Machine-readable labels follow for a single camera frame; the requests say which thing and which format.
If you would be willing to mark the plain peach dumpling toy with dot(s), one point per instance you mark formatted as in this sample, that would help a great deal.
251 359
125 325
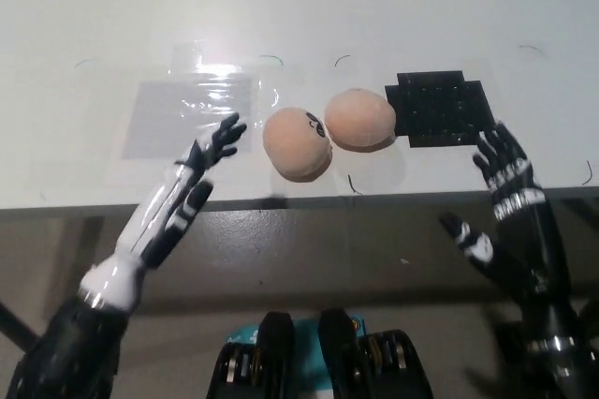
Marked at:
360 118

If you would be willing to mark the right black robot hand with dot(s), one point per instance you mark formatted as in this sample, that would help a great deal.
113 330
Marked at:
529 240

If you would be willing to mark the black tape patch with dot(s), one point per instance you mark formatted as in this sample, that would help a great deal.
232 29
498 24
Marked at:
435 108

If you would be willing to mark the peach dumpling toy printed face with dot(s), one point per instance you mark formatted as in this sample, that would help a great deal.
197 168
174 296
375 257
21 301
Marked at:
292 146

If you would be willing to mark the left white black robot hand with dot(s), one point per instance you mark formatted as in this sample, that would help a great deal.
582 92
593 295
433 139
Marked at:
168 211

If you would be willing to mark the black table leg bar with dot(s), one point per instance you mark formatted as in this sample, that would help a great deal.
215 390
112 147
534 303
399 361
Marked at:
16 324

